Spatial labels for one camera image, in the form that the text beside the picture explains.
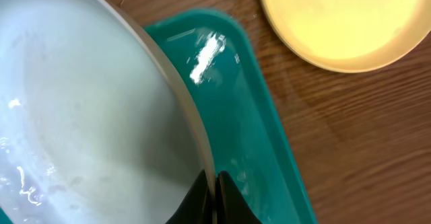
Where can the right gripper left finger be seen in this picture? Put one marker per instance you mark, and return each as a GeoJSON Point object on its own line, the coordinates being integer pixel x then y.
{"type": "Point", "coordinates": [196, 207]}

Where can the teal plastic tray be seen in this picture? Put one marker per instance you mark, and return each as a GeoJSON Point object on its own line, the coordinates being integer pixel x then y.
{"type": "Point", "coordinates": [244, 132]}

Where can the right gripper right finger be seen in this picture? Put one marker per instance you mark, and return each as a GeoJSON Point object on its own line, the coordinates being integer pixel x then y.
{"type": "Point", "coordinates": [230, 204]}

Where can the yellow plate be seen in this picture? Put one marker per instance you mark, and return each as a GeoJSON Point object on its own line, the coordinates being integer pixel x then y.
{"type": "Point", "coordinates": [349, 36]}

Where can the light blue plate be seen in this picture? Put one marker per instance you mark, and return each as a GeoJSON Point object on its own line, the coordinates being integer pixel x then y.
{"type": "Point", "coordinates": [97, 125]}

